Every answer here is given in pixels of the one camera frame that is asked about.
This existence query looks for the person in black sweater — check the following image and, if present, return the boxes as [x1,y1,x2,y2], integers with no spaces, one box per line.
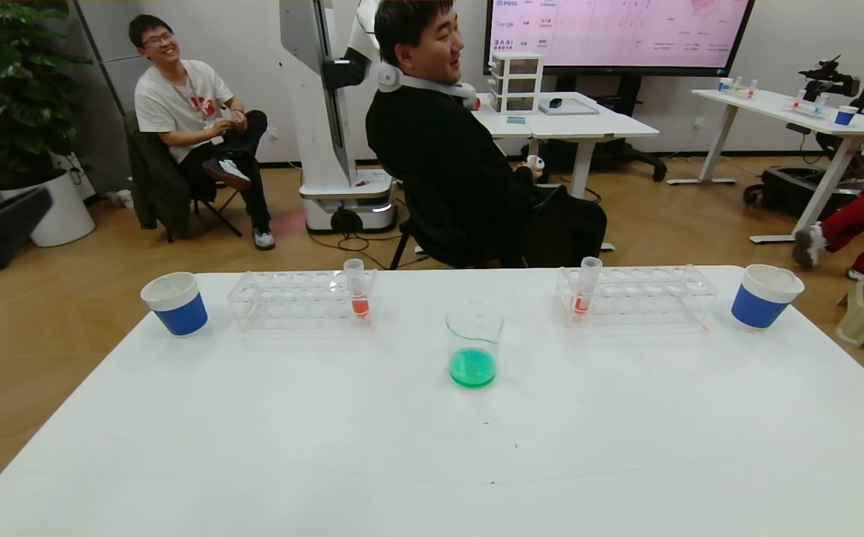
[365,0,608,269]

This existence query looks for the large wall display screen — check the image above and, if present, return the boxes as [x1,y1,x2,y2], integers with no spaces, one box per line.
[486,0,755,77]

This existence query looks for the black wheeled robot base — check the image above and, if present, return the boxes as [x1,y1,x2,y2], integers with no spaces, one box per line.
[744,166,862,224]

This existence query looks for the white humanoid robot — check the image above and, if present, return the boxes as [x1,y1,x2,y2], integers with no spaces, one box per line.
[278,0,399,236]

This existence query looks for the grey tablet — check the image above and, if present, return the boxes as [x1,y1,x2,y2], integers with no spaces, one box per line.
[538,99,601,118]

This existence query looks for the green leafy plant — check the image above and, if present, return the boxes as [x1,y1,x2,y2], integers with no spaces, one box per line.
[0,0,93,191]

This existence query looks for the orange pigment test tube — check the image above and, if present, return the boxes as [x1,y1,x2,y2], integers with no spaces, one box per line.
[571,257,603,315]
[343,259,371,319]

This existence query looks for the white desk with lab items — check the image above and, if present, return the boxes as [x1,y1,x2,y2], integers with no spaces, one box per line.
[692,88,864,245]

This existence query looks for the black screen stand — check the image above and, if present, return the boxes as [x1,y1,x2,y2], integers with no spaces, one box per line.
[544,75,668,183]

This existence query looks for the black office chair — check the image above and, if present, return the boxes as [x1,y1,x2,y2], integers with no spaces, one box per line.
[387,172,478,269]

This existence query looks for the clear acrylic tube rack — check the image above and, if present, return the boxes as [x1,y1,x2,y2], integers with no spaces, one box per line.
[555,265,718,327]
[228,268,379,331]

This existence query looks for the black folding chair with jacket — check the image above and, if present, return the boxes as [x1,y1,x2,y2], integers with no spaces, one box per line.
[123,110,242,245]

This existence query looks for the clear glass beaker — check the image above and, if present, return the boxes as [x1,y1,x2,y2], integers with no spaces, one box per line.
[445,300,505,389]

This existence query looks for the blue white paper cup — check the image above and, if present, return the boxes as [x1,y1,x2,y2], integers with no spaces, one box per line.
[730,264,805,330]
[140,271,209,337]

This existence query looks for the person in white t-shirt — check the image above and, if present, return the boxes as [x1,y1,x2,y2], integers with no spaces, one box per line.
[128,13,278,251]

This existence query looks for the white plant pot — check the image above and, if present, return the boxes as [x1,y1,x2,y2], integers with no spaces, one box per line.
[0,170,97,248]

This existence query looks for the white drawer organizer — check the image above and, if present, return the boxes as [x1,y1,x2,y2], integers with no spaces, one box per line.
[490,52,545,115]

